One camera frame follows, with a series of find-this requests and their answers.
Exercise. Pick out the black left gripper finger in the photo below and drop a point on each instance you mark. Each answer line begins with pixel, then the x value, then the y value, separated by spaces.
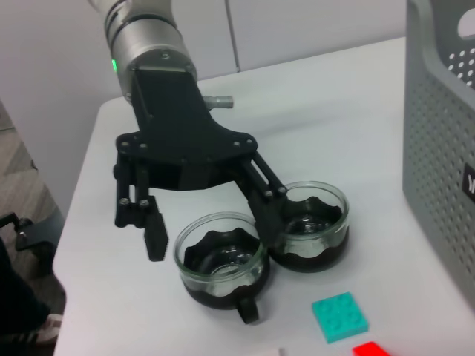
pixel 156 237
pixel 267 215

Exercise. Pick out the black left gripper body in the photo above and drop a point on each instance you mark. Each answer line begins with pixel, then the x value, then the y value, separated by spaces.
pixel 178 141

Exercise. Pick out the glass teacup black holder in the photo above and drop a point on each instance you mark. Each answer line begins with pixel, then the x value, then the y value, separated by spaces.
pixel 215 296
pixel 319 259

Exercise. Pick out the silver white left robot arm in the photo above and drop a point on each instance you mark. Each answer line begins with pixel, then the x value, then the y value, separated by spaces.
pixel 148 37

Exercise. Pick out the grey perforated storage basket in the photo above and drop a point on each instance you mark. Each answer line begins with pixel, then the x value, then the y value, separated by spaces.
pixel 430 148

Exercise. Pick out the silver connector stub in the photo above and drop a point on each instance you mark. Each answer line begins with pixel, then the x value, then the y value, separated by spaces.
pixel 220 102

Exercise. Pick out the teal square building brick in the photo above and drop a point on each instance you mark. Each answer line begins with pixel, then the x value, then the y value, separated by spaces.
pixel 339 317

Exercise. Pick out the person dark trouser leg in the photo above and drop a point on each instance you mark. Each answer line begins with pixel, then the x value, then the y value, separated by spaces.
pixel 18 282

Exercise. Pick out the white black sneaker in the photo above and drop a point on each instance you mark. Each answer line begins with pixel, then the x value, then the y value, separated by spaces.
pixel 33 330

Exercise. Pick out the red sloped building brick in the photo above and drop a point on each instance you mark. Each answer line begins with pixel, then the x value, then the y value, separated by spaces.
pixel 371 350

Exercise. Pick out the black metal chair frame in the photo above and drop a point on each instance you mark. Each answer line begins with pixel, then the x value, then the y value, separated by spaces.
pixel 22 233

